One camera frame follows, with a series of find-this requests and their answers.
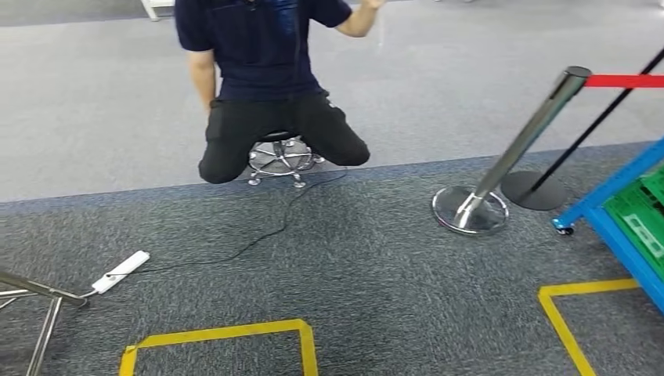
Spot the steel workbench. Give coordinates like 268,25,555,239
0,269,89,376

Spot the person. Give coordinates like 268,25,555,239
173,0,388,185

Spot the red barrier belt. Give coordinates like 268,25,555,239
585,74,664,89

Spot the white power strip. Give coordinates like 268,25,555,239
92,251,150,295

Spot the chrome stool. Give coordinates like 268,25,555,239
247,130,327,189

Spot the black floor cable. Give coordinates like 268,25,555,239
103,171,348,277

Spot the chrome stanchion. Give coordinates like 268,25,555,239
431,66,594,237

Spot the yellow floor tape square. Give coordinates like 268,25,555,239
538,278,640,376

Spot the black stanchion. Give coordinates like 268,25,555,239
500,46,664,212

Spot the blue metal shelf rack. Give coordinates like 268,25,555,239
552,137,664,315

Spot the green plastic crate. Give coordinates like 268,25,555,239
604,164,664,281

